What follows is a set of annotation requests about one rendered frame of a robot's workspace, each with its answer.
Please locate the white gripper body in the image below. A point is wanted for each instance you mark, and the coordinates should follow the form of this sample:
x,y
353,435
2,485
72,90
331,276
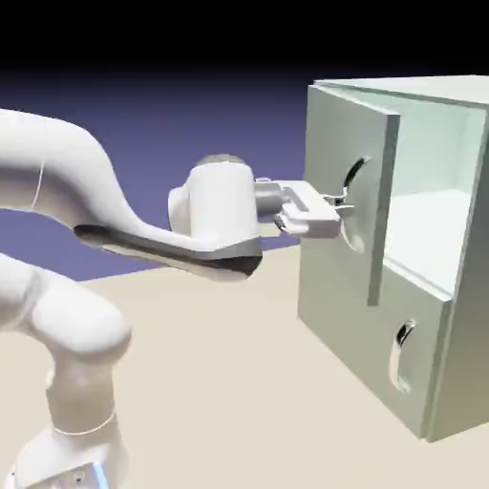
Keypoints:
x,y
310,217

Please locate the pale green cabinet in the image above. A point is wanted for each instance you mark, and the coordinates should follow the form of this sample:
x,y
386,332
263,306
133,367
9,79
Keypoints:
x,y
468,267

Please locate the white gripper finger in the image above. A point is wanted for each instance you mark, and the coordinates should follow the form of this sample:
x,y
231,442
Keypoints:
x,y
333,198
344,207

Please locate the pale green short cabinet door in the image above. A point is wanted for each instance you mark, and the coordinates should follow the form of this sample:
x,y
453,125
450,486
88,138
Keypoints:
x,y
366,355

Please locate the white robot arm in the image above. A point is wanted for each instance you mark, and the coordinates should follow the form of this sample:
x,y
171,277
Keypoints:
x,y
214,206

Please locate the pale green tall cabinet door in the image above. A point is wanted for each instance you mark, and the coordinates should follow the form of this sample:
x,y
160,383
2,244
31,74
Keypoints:
x,y
328,145

